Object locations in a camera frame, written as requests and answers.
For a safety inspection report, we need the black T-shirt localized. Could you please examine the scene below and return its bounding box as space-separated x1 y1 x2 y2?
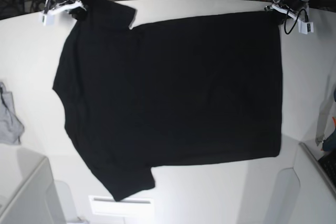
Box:
53 0 283 201

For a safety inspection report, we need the grey cloth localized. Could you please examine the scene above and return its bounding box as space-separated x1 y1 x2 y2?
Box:
1 82 25 145

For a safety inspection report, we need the black keyboard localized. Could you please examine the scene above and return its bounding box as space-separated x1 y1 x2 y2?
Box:
318 152 336 185

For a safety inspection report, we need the orange handled tool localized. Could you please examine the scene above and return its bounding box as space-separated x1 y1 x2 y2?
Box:
332 116 336 128

